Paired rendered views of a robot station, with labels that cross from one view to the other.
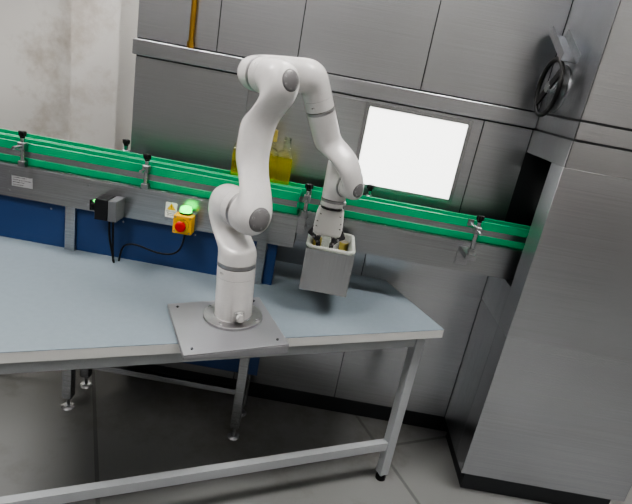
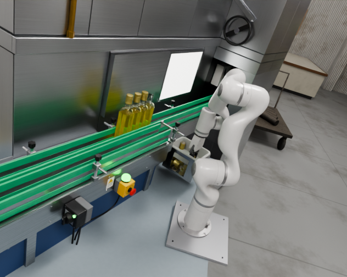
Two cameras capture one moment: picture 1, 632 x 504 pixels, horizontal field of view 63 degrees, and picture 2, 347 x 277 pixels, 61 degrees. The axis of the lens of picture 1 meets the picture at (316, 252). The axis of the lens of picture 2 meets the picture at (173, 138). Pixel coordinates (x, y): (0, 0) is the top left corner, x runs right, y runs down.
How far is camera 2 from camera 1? 1.86 m
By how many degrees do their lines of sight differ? 58
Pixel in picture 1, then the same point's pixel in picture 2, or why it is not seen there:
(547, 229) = not seen: hidden behind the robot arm
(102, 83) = not seen: outside the picture
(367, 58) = (171, 22)
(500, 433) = not seen: hidden behind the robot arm
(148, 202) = (96, 187)
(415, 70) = (188, 26)
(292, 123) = (135, 77)
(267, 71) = (263, 99)
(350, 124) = (162, 67)
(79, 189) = (42, 215)
